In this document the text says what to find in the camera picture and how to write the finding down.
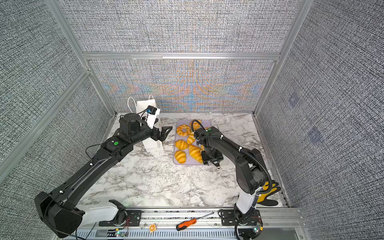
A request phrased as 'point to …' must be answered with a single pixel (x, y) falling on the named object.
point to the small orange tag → (152, 228)
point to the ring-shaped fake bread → (180, 132)
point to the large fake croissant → (196, 153)
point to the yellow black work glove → (262, 194)
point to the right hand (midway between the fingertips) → (213, 161)
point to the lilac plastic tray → (186, 151)
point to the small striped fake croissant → (191, 138)
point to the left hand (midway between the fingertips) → (165, 123)
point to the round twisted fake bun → (196, 125)
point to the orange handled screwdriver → (182, 225)
